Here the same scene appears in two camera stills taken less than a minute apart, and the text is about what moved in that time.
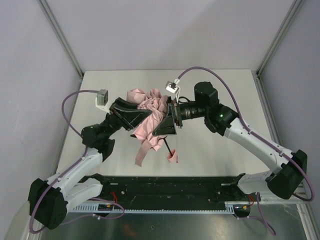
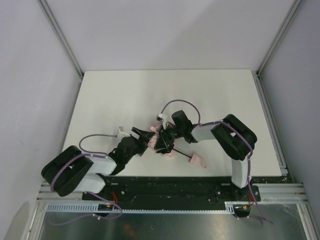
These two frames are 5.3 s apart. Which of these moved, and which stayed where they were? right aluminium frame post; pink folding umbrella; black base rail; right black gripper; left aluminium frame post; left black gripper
Moved: left black gripper; right black gripper; pink folding umbrella
Stayed: black base rail; right aluminium frame post; left aluminium frame post
